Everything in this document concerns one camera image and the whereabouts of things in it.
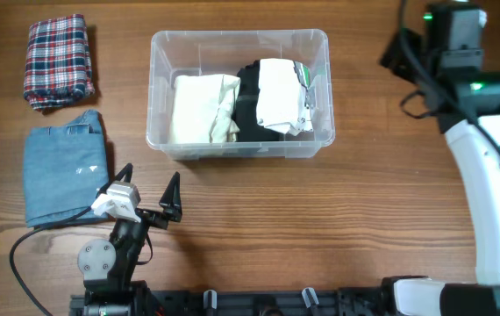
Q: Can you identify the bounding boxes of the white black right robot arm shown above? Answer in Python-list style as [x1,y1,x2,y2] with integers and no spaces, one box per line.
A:
[380,1,500,315]

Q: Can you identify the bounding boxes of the black cloth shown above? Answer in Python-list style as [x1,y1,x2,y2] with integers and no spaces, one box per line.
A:
[232,60,282,142]

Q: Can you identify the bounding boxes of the cream cloth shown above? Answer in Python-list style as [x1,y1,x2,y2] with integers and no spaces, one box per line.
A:
[168,74,240,144]

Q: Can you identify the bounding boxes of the clear plastic storage container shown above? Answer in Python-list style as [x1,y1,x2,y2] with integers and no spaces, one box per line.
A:
[146,29,336,161]

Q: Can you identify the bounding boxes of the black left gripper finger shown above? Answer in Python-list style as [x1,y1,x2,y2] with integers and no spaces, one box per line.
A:
[159,172,182,222]
[97,163,133,196]

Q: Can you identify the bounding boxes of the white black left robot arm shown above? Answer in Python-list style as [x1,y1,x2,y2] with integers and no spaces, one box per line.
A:
[69,163,182,316]

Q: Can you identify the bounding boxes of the folded blue denim jeans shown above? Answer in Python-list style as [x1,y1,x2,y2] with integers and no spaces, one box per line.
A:
[23,110,109,227]

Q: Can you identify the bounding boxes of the white printed t-shirt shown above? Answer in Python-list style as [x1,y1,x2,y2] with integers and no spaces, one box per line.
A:
[256,58,314,136]

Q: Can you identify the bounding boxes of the red blue plaid cloth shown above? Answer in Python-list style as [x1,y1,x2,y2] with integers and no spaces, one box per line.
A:
[23,14,95,111]

